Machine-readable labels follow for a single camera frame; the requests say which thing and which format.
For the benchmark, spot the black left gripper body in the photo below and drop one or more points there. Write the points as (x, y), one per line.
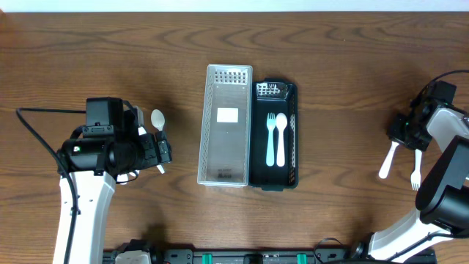
(155, 147)

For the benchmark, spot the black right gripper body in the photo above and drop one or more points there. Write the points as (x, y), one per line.
(410, 133)

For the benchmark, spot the pink plastic fork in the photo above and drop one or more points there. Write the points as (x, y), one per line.
(386, 165)

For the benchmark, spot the black plastic basket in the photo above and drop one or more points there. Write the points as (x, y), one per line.
(274, 95)

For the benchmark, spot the mint green plastic fork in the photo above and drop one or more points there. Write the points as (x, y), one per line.
(271, 124)

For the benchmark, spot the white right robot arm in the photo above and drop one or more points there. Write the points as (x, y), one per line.
(441, 212)

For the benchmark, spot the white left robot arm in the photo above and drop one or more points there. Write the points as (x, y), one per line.
(95, 166)

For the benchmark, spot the beige plastic spoon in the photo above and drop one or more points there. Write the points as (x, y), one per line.
(158, 121)

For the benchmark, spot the white plastic fork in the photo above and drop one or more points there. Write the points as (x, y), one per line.
(415, 177)

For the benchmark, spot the clear plastic basket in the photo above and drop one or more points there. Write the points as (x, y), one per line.
(224, 152)

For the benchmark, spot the white label sticker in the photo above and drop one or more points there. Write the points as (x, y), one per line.
(227, 115)

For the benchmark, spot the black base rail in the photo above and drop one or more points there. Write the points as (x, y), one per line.
(139, 251)

